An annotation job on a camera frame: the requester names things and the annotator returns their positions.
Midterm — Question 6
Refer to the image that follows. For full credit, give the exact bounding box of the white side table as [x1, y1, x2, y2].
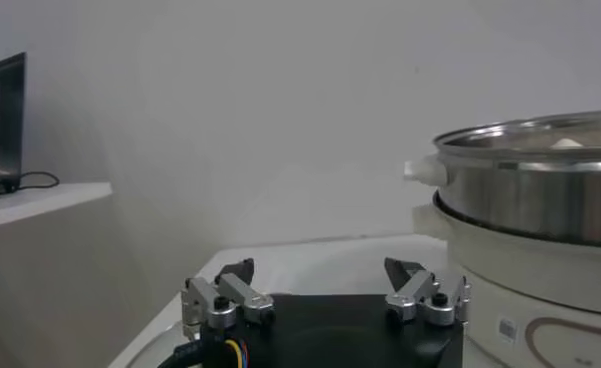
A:
[0, 182, 114, 232]

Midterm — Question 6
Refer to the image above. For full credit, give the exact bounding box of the white steamed baozi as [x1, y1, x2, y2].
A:
[549, 138, 586, 150]

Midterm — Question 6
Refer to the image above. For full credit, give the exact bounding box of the black laptop screen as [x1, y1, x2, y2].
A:
[0, 52, 27, 194]

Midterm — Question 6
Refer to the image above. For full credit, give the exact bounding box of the stainless steel steamer basket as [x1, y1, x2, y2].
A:
[403, 109, 601, 249]

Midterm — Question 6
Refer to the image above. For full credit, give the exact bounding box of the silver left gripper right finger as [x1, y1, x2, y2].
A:
[383, 257, 471, 327]

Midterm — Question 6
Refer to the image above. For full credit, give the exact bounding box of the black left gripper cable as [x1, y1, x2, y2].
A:
[157, 338, 206, 368]

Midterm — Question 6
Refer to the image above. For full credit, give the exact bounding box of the multicoloured wire bundle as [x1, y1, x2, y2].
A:
[223, 338, 250, 368]

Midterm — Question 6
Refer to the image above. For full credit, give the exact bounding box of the white electric cooker base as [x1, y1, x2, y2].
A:
[412, 192, 601, 368]

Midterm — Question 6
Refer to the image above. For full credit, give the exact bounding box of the black laptop cable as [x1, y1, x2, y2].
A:
[17, 171, 61, 192]

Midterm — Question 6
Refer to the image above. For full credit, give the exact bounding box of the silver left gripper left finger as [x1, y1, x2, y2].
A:
[180, 257, 276, 340]

